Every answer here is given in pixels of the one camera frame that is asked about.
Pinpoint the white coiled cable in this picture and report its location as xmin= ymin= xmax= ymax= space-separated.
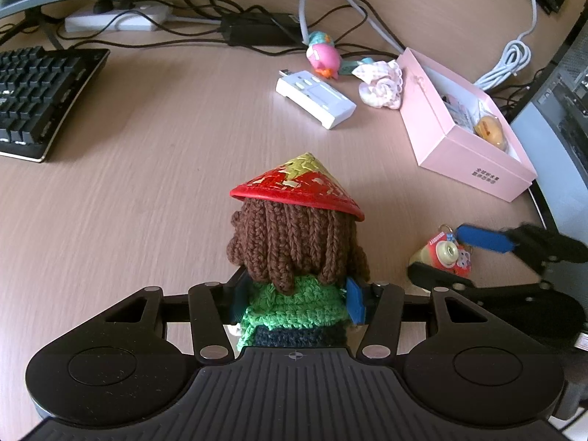
xmin=472 ymin=0 xmax=539 ymax=92

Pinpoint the pink cardboard box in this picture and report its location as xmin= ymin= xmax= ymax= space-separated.
xmin=398 ymin=49 xmax=536 ymax=202

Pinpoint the pink bird toy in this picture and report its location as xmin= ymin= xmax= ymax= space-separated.
xmin=306 ymin=31 xmax=342 ymax=80

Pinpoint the white power strip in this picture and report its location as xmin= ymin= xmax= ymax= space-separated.
xmin=65 ymin=3 xmax=171 ymax=34

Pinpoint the black power brick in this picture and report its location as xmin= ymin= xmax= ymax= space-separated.
xmin=219 ymin=11 xmax=302 ymax=47

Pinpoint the black keyboard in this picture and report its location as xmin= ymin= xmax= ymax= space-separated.
xmin=0 ymin=46 xmax=110 ymax=162

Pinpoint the grey thick cable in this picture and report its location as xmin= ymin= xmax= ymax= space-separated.
xmin=298 ymin=0 xmax=406 ymax=55

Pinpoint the yellow toy in box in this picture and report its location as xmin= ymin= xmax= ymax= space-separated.
xmin=474 ymin=115 xmax=507 ymax=151

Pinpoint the white power adapter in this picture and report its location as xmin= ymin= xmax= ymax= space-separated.
xmin=275 ymin=70 xmax=357 ymax=130

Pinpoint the red yellow keychain toy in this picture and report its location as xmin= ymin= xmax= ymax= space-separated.
xmin=409 ymin=224 xmax=472 ymax=278

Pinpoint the crochet doll with red hat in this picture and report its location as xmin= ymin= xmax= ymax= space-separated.
xmin=226 ymin=153 xmax=370 ymax=348

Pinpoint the black thin cable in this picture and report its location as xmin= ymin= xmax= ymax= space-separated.
xmin=55 ymin=0 xmax=401 ymax=59

